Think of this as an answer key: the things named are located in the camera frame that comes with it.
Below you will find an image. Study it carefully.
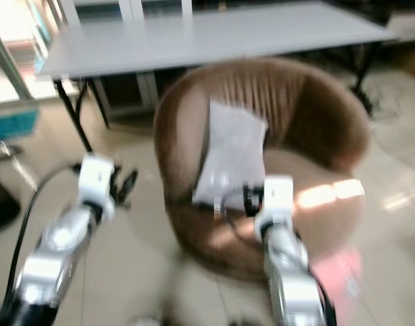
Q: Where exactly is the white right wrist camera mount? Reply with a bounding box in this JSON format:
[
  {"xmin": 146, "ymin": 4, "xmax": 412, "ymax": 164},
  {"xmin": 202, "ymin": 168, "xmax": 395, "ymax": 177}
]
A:
[{"xmin": 254, "ymin": 175, "xmax": 295, "ymax": 233}]

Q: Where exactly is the brown round sofa chair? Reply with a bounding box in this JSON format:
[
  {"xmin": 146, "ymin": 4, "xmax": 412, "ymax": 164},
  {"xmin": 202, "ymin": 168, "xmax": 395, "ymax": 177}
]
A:
[{"xmin": 153, "ymin": 56, "xmax": 373, "ymax": 283}]

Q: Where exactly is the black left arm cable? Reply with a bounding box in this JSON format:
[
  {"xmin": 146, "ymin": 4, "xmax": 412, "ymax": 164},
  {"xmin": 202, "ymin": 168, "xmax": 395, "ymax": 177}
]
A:
[{"xmin": 8, "ymin": 163, "xmax": 83, "ymax": 301}]

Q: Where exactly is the white cabinet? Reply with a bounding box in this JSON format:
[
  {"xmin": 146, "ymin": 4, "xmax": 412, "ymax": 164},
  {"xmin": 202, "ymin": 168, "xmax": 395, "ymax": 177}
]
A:
[{"xmin": 90, "ymin": 70, "xmax": 162, "ymax": 128}]

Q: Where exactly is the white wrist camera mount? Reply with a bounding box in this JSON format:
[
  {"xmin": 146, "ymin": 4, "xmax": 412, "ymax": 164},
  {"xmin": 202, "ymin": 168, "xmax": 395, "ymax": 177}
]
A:
[
  {"xmin": 254, "ymin": 175, "xmax": 295, "ymax": 233},
  {"xmin": 77, "ymin": 154, "xmax": 117, "ymax": 222}
]

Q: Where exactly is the black table leg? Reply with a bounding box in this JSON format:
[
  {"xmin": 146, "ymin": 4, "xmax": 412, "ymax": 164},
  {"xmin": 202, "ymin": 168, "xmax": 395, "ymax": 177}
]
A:
[
  {"xmin": 54, "ymin": 78, "xmax": 96, "ymax": 170},
  {"xmin": 354, "ymin": 42, "xmax": 382, "ymax": 113}
]

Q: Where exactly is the grey table top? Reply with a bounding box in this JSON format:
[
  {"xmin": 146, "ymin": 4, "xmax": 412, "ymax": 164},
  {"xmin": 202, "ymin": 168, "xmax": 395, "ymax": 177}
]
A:
[{"xmin": 39, "ymin": 0, "xmax": 401, "ymax": 79}]

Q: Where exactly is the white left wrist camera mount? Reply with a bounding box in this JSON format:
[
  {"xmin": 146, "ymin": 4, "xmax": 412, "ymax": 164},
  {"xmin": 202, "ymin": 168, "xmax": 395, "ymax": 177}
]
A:
[{"xmin": 77, "ymin": 154, "xmax": 117, "ymax": 222}]

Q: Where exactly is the black chair base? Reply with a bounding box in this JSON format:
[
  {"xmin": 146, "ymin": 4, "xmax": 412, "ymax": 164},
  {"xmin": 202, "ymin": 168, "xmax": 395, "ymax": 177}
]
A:
[{"xmin": 0, "ymin": 172, "xmax": 22, "ymax": 233}]

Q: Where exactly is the white pillow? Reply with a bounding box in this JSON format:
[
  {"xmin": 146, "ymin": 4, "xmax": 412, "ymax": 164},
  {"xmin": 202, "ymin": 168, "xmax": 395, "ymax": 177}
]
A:
[{"xmin": 192, "ymin": 99, "xmax": 270, "ymax": 211}]

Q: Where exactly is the teal seat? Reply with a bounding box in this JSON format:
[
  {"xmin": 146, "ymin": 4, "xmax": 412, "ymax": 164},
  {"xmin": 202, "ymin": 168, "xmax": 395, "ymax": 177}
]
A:
[{"xmin": 0, "ymin": 107, "xmax": 22, "ymax": 143}]

